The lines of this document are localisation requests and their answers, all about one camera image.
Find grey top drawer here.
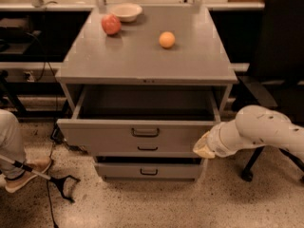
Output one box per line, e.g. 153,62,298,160
58,85,219,152

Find grey drawer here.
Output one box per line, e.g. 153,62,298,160
95,160,204,181
91,144,198,158
58,85,219,152

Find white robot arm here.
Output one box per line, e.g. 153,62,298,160
193,105,304,161

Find grey metal drawer cabinet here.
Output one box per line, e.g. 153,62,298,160
54,4,239,182

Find grey bottom drawer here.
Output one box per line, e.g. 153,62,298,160
95,160,204,181

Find grey middle drawer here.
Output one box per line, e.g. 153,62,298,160
91,144,198,158

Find black office chair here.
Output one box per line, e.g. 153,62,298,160
232,0,304,181

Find orange fruit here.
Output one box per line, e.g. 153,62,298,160
159,31,175,48

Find black grabber reacher tool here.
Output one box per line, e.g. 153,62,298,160
0,155,80,203

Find red apple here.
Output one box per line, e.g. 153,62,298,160
101,14,122,35

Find white bowl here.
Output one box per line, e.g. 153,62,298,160
110,3,143,23

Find tan shoe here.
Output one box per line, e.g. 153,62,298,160
1,157,52,193

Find person leg beige trousers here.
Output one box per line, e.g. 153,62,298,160
0,110,26,180

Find wall power outlet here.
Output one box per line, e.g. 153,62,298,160
24,71,35,83

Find black power cable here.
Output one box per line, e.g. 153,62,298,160
31,1,65,228

